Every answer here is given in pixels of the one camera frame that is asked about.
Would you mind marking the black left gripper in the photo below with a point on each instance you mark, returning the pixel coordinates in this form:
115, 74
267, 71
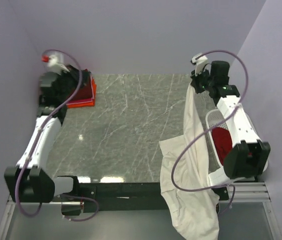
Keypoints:
74, 73

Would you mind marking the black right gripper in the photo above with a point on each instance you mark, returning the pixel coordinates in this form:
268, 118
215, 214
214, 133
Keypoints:
195, 80

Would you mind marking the white t shirt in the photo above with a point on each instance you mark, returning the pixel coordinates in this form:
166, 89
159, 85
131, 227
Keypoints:
192, 209

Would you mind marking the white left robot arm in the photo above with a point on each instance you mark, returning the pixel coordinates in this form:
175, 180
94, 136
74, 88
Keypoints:
28, 180

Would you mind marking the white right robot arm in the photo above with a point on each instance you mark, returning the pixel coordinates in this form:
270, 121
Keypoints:
227, 96

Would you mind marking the pink folded shirt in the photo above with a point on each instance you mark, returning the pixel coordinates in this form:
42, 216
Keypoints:
84, 101

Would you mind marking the orange folded shirt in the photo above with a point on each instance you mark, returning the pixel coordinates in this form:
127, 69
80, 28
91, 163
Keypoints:
90, 98

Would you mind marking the dark red folded shirt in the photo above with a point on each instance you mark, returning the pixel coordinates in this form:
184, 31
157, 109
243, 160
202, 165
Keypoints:
84, 94

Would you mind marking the white perforated plastic basket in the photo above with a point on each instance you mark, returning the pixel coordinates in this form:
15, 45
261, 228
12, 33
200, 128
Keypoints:
239, 151

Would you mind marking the red t shirt in basket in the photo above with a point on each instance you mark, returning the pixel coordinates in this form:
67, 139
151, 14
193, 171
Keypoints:
223, 142

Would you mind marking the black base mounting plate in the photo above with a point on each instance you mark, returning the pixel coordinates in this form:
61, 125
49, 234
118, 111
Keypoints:
116, 196

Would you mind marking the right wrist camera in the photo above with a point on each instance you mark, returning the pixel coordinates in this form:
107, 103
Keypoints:
199, 61

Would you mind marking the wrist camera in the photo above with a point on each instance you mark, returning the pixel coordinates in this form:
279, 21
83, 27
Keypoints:
55, 62
199, 61

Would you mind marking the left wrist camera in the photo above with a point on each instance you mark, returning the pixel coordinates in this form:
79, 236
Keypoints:
55, 62

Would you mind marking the aluminium rail frame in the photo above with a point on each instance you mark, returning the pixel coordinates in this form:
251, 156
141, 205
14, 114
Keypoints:
246, 214

